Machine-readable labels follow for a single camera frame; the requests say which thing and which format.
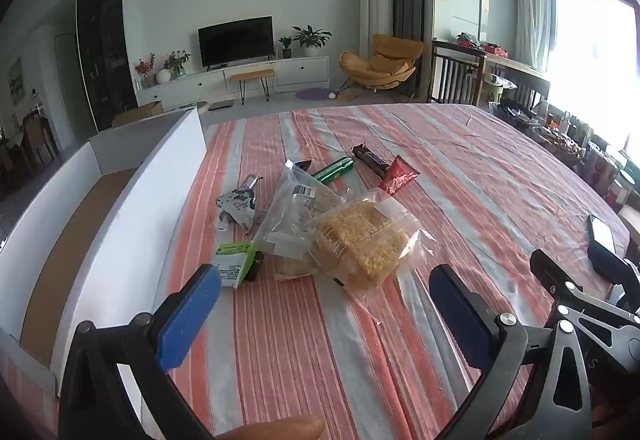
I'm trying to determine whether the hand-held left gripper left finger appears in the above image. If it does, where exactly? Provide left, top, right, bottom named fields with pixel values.
left=59, top=264, right=223, bottom=440

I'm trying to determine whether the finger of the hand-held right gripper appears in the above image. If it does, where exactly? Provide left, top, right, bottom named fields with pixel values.
left=530, top=249, right=640, bottom=336
left=587, top=242, right=640, bottom=293

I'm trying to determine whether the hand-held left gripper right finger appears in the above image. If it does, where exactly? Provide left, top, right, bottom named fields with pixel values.
left=429, top=264, right=596, bottom=440

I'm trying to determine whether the small green snack packet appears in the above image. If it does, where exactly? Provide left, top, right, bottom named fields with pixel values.
left=210, top=241, right=266, bottom=289

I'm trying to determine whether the white cardboard box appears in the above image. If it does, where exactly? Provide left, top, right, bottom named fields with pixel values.
left=0, top=107, right=208, bottom=401

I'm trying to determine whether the yellow cake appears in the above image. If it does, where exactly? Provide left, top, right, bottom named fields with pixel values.
left=310, top=190, right=443, bottom=315

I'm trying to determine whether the brown bread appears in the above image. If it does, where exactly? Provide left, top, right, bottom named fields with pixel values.
left=252, top=160, right=351, bottom=281

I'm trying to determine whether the green sausage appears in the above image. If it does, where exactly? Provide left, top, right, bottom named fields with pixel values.
left=312, top=156, right=355, bottom=184

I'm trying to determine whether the person's left hand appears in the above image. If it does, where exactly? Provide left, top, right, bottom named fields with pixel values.
left=212, top=415, right=326, bottom=440

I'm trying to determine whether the black smartphone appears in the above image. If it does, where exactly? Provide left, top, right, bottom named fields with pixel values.
left=587, top=215, right=619, bottom=251

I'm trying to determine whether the crumpled white snack packet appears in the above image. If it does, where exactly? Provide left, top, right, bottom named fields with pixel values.
left=215, top=187, right=260, bottom=235

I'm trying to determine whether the row of bottles and jars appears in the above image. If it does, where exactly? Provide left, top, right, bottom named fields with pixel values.
left=492, top=97, right=640, bottom=221

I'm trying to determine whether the red snack packet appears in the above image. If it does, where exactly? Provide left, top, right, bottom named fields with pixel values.
left=378, top=156, right=420, bottom=197

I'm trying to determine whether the dark brown chocolate bar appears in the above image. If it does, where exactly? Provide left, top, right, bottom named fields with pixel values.
left=351, top=145, right=391, bottom=178

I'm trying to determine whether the wooden side table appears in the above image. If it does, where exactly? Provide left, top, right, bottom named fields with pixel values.
left=482, top=52, right=551, bottom=108

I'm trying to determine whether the brown cardboard box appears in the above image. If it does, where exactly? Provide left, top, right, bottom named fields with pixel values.
left=111, top=100, right=165, bottom=128

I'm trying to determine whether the dark wooden slatted chair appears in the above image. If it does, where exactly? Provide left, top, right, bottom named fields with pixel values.
left=429, top=40, right=488, bottom=106

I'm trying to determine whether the dark dining chair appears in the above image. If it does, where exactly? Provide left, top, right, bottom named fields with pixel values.
left=22, top=110, right=61, bottom=171

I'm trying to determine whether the wooden stool with metal legs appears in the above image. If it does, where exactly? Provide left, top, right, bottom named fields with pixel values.
left=230, top=68, right=277, bottom=104

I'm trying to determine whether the red flower arrangement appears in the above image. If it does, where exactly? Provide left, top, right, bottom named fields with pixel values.
left=135, top=52, right=157, bottom=88

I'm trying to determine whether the green plant in glass vase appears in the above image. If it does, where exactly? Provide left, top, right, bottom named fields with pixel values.
left=164, top=50, right=192, bottom=79

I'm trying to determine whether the white sheer curtain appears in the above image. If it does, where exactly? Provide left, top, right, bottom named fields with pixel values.
left=515, top=0, right=551, bottom=70

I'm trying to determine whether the white television cabinet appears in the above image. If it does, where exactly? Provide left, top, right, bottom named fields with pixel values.
left=136, top=56, right=331, bottom=108

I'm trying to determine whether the orange lounge chair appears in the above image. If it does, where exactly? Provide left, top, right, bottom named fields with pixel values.
left=339, top=34, right=426, bottom=95

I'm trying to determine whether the black television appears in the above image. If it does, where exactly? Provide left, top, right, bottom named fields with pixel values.
left=198, top=16, right=275, bottom=70

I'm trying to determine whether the black display cabinet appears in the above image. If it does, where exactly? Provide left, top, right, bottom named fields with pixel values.
left=76, top=0, right=138, bottom=133

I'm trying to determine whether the large leafy plant white pot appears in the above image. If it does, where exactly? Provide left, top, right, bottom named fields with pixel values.
left=291, top=24, right=333, bottom=58

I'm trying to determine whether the cloth covered standing air conditioner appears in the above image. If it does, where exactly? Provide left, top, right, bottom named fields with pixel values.
left=358, top=0, right=394, bottom=70

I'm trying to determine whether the framed wall picture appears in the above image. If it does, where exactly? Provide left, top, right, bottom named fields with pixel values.
left=7, top=57, right=27, bottom=106

